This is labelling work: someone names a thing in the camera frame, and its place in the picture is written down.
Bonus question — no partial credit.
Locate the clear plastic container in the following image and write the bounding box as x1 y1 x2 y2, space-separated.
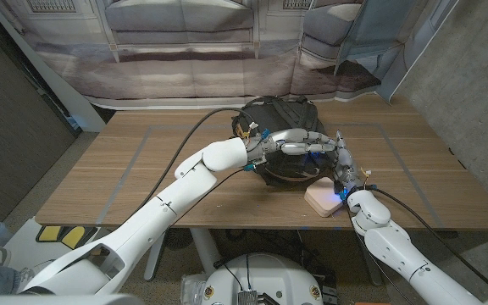
180 273 208 304

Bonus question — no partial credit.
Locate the printed living room backdrop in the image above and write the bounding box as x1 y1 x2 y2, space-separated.
0 0 461 109

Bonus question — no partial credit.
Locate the white table leg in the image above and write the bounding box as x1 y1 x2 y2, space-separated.
143 231 167 283
190 227 223 277

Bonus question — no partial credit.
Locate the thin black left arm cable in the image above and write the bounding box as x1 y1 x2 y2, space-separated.
169 167 256 226

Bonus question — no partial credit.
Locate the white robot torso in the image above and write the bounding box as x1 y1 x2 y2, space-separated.
201 252 324 305

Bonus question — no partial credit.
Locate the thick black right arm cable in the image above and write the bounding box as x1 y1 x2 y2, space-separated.
369 185 488 296

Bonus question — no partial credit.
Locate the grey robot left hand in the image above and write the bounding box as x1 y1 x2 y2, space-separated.
263 128 339 161

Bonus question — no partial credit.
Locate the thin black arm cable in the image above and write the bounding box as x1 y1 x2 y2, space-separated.
345 207 415 305
169 167 256 226

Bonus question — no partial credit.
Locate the grey table leg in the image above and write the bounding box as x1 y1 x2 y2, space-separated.
360 249 384 287

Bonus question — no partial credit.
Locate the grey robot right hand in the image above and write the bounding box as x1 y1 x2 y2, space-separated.
332 130 366 197

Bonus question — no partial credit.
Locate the pink jewelry box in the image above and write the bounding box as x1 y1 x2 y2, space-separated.
304 176 347 219

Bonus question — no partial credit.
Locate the black backpack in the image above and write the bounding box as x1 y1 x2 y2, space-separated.
230 95 339 188

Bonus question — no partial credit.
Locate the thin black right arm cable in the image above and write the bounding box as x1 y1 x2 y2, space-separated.
345 207 415 305

